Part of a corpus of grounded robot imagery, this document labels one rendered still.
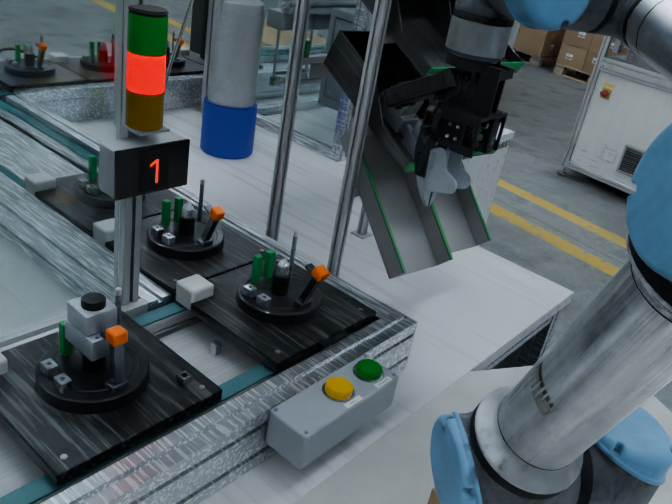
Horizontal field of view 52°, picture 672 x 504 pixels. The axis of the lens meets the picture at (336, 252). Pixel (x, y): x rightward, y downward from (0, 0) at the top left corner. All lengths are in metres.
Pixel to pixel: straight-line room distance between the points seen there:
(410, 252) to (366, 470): 0.44
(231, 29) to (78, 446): 1.31
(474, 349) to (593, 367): 0.78
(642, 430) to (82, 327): 0.66
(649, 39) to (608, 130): 4.56
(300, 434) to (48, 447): 0.30
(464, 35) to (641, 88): 4.38
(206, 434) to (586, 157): 4.75
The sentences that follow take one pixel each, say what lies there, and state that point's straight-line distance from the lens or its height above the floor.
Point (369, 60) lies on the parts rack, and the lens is 1.18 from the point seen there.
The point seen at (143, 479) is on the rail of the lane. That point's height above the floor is 0.96.
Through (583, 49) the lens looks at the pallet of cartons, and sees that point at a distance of 9.57.
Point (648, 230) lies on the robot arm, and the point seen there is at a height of 1.42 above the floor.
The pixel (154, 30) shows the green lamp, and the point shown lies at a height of 1.39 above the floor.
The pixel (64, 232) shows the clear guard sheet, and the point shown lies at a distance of 1.02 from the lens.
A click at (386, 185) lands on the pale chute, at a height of 1.11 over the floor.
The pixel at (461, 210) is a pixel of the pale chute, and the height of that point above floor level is 1.05.
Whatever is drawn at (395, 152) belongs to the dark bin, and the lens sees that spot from 1.18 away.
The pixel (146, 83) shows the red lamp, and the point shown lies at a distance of 0.95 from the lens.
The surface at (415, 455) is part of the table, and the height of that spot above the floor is 0.86.
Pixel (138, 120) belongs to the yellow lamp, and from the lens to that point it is 0.96.
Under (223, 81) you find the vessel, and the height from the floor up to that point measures 1.08.
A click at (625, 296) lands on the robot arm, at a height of 1.36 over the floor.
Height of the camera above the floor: 1.58
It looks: 27 degrees down
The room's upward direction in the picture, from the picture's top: 11 degrees clockwise
